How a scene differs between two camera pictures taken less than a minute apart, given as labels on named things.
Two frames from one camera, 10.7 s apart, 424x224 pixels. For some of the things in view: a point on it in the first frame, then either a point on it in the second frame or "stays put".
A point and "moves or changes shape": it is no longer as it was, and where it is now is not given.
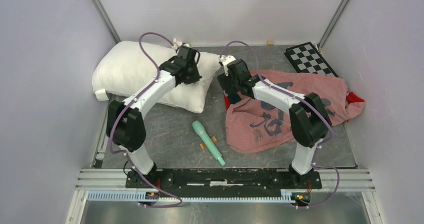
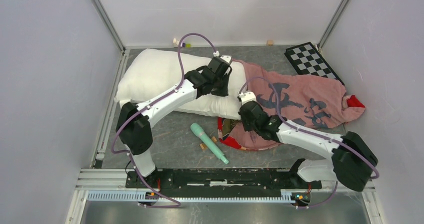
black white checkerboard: x=305 y=58 stays put
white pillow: x=121 y=68 moves or changes shape
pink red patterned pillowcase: x=254 y=125 moves or changes shape
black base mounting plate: x=222 y=183 stays put
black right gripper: x=224 y=80 -> x=246 y=127
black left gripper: x=195 y=77 -> x=224 y=92
